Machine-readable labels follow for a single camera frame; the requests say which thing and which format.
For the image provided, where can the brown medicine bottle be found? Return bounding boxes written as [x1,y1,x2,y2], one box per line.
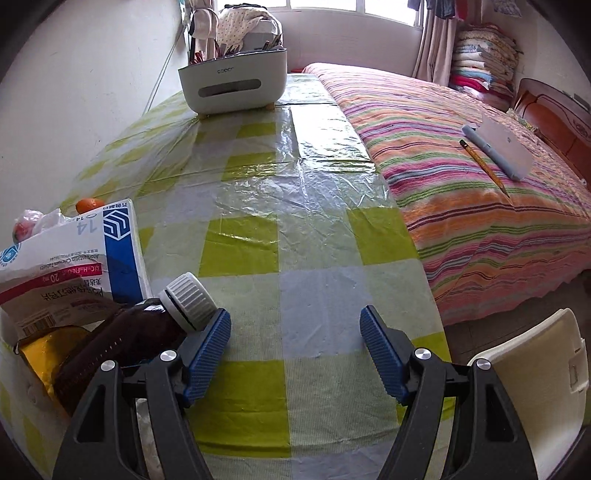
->
[53,272,217,415]

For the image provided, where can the white desktop organizer box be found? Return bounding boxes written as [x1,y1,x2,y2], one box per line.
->
[178,47,287,115]

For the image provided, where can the yellow foil packet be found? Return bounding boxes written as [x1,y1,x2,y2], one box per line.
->
[16,326,90,401]

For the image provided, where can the stack of folded quilts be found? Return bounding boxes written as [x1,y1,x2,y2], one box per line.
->
[449,23,520,111]

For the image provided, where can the orange fruit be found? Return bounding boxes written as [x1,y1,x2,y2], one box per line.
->
[75,198,105,214]

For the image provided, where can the red wooden headboard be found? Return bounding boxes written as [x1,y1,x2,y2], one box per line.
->
[513,78,591,189]

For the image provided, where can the hanging clothes on rail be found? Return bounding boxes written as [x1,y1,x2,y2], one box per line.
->
[408,0,522,20]

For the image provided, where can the striped colourful bed sheet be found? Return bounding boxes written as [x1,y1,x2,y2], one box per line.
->
[307,63,590,325]

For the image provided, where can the pink curtain right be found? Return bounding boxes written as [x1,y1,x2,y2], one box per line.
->
[413,5,457,86]

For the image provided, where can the white bag with fruit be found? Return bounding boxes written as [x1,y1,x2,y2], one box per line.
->
[12,208,72,244]

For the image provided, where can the white blue cardboard box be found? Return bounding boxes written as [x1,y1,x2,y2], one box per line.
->
[1,199,152,346]

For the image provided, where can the yellow pencil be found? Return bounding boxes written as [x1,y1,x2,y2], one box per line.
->
[459,140,510,197]

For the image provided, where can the white appliance with cloth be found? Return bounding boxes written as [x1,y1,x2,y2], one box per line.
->
[179,1,283,65]

